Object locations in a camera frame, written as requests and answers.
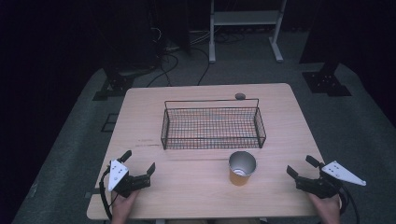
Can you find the person's right hand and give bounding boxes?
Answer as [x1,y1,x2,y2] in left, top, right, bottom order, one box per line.
[307,192,343,224]

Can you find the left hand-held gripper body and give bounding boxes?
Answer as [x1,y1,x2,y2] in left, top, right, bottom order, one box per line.
[106,159,153,199]

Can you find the black stand base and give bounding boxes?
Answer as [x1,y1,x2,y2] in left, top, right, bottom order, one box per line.
[92,66,136,102]
[301,62,353,98]

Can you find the white metal desk frame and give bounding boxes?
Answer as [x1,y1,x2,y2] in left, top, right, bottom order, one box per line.
[208,0,288,64]

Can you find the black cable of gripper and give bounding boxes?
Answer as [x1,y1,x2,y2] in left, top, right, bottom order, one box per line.
[98,166,114,220]
[338,185,361,224]

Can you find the orange paper cup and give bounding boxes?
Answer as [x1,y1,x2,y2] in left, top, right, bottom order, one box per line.
[228,150,258,188]

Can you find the black floor cable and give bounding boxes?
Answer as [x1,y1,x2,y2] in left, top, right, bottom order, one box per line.
[190,46,211,87]
[146,51,180,89]

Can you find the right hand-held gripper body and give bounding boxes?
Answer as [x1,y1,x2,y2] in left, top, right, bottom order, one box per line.
[294,160,367,200]

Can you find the black wire basket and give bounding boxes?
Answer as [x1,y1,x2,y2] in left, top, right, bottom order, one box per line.
[160,98,267,150]

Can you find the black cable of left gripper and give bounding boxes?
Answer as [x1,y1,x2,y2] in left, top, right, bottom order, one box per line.
[98,166,114,220]

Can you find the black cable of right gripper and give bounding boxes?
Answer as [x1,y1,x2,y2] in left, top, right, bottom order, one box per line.
[338,185,361,224]

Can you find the person's left hand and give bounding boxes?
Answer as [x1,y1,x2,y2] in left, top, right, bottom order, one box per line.
[110,189,140,224]

